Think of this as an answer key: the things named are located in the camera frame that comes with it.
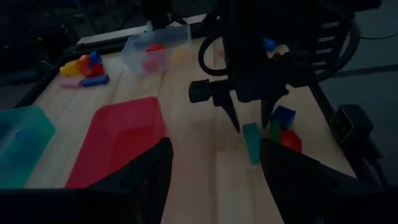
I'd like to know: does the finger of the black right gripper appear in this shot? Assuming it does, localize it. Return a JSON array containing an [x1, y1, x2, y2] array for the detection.
[[213, 92, 241, 133], [261, 98, 277, 129]]

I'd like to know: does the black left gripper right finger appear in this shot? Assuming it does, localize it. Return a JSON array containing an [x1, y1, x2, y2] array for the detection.
[[259, 138, 398, 224]]

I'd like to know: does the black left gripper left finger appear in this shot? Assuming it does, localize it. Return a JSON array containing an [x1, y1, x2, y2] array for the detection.
[[88, 136, 174, 224]]

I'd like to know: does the small blue block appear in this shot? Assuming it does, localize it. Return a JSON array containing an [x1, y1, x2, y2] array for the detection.
[[89, 50, 103, 65], [269, 105, 297, 131]]

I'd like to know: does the short green block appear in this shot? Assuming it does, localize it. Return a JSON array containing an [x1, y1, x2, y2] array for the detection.
[[268, 119, 281, 141]]

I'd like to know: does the long green block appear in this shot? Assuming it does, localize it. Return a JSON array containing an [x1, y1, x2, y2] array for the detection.
[[241, 122, 262, 166]]

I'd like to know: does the large red block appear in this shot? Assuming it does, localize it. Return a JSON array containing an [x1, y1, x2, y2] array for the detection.
[[141, 51, 171, 73], [145, 44, 167, 54]]

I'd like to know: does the long red block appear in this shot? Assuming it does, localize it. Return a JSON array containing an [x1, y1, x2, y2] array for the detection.
[[80, 63, 106, 78]]

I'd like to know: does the large blue block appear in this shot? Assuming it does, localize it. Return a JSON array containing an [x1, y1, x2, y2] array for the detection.
[[262, 37, 278, 52]]

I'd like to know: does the red translucent plastic bin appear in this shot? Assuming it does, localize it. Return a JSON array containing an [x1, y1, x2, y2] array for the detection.
[[65, 96, 168, 190]]

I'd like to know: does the clear frosted plastic bin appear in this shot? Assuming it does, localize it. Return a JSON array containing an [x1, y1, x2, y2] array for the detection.
[[120, 24, 192, 76]]

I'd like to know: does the teal translucent plastic bin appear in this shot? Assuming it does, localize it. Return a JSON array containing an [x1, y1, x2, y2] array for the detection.
[[0, 105, 57, 190]]

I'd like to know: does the small orange block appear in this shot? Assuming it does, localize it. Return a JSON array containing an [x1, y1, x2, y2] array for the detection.
[[76, 54, 91, 68]]

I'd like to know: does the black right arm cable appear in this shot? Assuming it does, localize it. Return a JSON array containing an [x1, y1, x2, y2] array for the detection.
[[197, 32, 231, 78]]

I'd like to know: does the black table-level camera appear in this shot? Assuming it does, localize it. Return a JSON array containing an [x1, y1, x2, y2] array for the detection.
[[330, 104, 374, 144]]

